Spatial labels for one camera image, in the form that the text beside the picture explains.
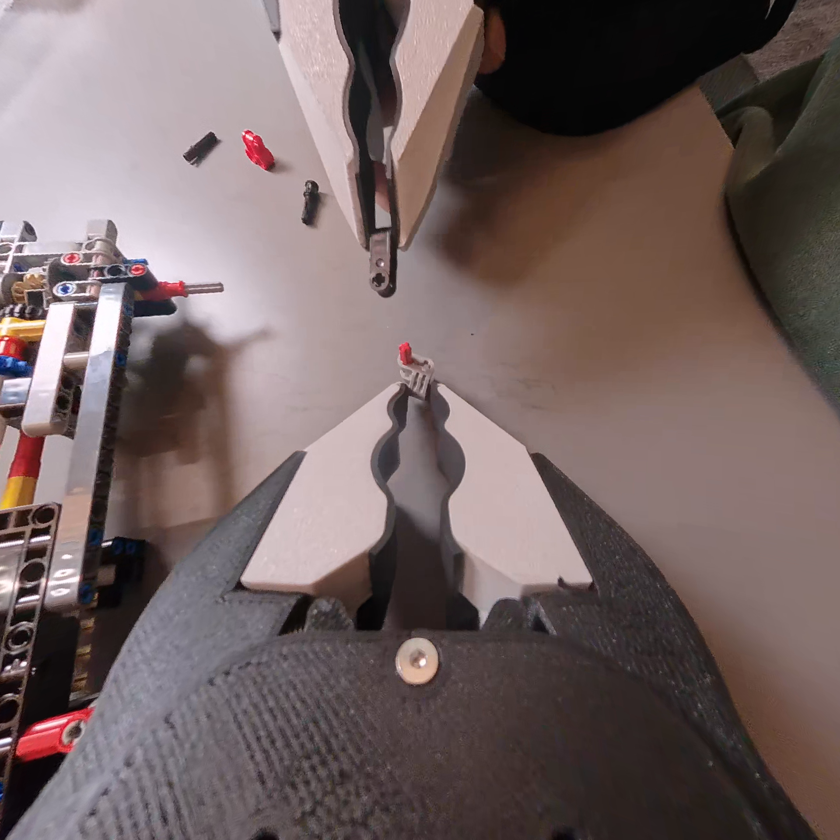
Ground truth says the red toy bush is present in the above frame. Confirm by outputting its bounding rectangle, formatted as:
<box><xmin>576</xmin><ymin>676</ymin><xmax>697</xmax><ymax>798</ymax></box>
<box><xmin>240</xmin><ymin>129</ymin><xmax>277</xmax><ymax>172</ymax></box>

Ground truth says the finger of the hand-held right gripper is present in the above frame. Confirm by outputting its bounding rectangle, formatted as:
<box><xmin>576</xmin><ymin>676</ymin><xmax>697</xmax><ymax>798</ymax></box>
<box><xmin>266</xmin><ymin>0</ymin><xmax>371</xmax><ymax>250</ymax></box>
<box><xmin>386</xmin><ymin>0</ymin><xmax>488</xmax><ymax>252</ymax></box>

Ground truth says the black toy beam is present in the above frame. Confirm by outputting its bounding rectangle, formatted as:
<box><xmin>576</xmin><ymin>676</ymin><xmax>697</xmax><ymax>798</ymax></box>
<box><xmin>366</xmin><ymin>226</ymin><xmax>400</xmax><ymax>298</ymax></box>

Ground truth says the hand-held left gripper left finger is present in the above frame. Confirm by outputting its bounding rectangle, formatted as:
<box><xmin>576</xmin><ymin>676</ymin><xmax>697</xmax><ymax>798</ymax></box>
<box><xmin>239</xmin><ymin>384</ymin><xmax>409</xmax><ymax>627</ymax></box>

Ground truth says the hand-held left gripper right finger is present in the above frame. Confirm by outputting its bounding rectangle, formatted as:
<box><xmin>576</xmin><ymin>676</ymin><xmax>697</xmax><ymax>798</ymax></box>
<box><xmin>430</xmin><ymin>384</ymin><xmax>595</xmax><ymax>626</ymax></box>

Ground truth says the toy car chassis model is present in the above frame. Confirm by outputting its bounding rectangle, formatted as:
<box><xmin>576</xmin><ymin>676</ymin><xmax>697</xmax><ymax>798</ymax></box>
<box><xmin>0</xmin><ymin>220</ymin><xmax>224</xmax><ymax>775</ymax></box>

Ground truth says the grey toy connector red pin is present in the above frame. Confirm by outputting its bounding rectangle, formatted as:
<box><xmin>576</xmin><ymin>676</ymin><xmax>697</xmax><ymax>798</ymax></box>
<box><xmin>397</xmin><ymin>341</ymin><xmax>437</xmax><ymax>400</ymax></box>

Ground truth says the person's right hand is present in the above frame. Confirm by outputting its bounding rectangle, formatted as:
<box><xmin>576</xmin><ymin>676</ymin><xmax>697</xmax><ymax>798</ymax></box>
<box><xmin>476</xmin><ymin>16</ymin><xmax>509</xmax><ymax>76</ymax></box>

